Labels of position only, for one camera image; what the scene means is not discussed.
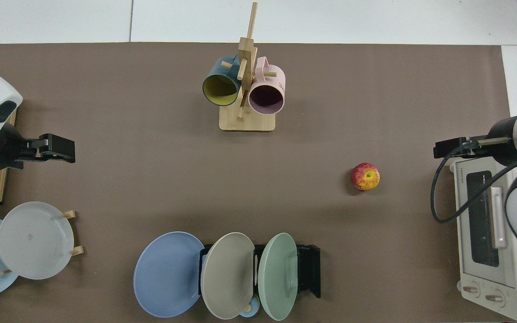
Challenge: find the black cable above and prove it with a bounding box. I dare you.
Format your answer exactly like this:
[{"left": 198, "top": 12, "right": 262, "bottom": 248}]
[{"left": 430, "top": 146, "right": 517, "bottom": 224}]

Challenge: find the beige plate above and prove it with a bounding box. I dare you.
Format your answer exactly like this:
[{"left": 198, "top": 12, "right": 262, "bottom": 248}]
[{"left": 201, "top": 232, "right": 256, "bottom": 320}]

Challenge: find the wooden plate rack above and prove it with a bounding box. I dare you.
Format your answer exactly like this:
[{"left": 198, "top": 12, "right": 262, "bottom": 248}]
[{"left": 0, "top": 210, "right": 84, "bottom": 275}]

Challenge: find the brown table cloth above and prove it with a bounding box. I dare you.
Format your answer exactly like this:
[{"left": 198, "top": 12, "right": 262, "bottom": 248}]
[{"left": 0, "top": 43, "right": 513, "bottom": 323}]

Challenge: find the small blue round thing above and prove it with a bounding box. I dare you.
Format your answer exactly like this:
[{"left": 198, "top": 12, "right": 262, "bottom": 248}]
[{"left": 240, "top": 294, "right": 260, "bottom": 319}]

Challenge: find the pale green plate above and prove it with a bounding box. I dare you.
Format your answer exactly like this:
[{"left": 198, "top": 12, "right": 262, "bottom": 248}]
[{"left": 258, "top": 232, "right": 298, "bottom": 321}]

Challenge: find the black dish rack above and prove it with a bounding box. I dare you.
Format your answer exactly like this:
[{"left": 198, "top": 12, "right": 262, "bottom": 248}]
[{"left": 199, "top": 244, "right": 321, "bottom": 299}]

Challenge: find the white plate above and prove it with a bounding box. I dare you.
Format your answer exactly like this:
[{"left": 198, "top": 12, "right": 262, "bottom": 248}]
[{"left": 0, "top": 201, "right": 74, "bottom": 280}]

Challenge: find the pink cup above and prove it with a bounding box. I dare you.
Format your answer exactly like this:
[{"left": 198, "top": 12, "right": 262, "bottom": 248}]
[{"left": 248, "top": 57, "right": 286, "bottom": 115}]

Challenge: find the pale toaster oven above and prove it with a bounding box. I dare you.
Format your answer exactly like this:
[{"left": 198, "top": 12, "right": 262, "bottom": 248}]
[{"left": 449, "top": 157, "right": 517, "bottom": 322}]

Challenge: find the dark teal cup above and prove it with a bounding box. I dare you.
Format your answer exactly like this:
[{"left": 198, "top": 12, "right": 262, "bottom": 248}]
[{"left": 202, "top": 55, "right": 242, "bottom": 107}]

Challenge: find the wooden cup stand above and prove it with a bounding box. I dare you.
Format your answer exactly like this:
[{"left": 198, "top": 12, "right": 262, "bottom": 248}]
[{"left": 219, "top": 2, "right": 277, "bottom": 132}]

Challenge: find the red yellow apple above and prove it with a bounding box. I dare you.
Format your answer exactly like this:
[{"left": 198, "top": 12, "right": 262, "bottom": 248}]
[{"left": 351, "top": 162, "right": 381, "bottom": 191}]

